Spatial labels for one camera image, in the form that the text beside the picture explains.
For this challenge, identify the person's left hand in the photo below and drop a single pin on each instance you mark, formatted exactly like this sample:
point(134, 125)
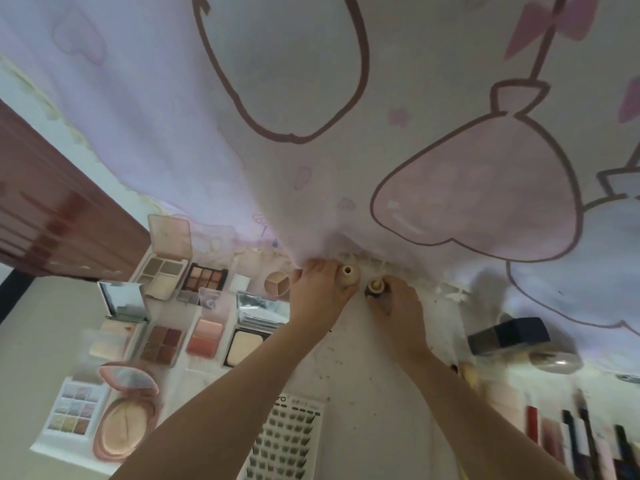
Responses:
point(315, 299)

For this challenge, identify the person's right hand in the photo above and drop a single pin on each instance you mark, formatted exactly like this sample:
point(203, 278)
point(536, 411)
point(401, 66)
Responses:
point(405, 324)

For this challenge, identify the glass foundation bottle black cap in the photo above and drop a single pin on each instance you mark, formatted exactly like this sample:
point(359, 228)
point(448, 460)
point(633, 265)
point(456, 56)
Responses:
point(348, 274)

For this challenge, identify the black gold foundation pump cap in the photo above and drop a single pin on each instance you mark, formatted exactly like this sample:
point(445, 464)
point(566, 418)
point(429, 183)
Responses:
point(376, 287)

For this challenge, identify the black compact with mirror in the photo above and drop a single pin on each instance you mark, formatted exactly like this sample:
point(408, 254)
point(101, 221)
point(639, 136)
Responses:
point(245, 344)

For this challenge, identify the pink blush pan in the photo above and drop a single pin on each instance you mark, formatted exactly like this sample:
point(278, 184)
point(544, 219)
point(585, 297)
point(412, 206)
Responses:
point(205, 337)

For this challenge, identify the false eyelash tray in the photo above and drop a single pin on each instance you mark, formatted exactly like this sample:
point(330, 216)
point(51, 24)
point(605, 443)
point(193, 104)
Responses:
point(285, 439)

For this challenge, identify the beige palette with lid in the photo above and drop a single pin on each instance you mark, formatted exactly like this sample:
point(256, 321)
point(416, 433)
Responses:
point(162, 274)

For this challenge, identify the small four-pan red palette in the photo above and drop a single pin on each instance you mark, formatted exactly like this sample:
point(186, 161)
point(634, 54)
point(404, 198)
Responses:
point(161, 344)

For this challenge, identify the peach lip gloss tube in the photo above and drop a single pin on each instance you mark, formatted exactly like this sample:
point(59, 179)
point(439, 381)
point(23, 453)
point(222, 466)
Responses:
point(552, 439)

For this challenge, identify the mirrored blush palette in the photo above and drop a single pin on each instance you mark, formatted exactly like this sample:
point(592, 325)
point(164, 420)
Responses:
point(122, 299)

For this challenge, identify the round pink powder compact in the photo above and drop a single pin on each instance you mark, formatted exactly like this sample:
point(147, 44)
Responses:
point(125, 424)

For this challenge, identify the pastel eyeshadow palette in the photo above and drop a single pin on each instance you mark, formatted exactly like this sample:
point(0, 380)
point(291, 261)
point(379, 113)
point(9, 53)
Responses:
point(75, 407)

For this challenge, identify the person's left forearm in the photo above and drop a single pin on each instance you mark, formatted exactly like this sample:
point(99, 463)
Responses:
point(225, 414)

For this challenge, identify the person's right forearm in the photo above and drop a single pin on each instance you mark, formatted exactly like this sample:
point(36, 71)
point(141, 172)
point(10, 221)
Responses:
point(475, 424)

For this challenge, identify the white table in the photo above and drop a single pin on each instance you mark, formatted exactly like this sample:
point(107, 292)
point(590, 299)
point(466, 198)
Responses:
point(360, 394)

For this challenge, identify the lilac heart print cloth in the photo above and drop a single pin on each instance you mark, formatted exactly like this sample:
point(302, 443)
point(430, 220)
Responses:
point(300, 94)

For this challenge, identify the brown wooden door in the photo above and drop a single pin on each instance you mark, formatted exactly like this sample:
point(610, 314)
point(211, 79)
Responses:
point(60, 219)

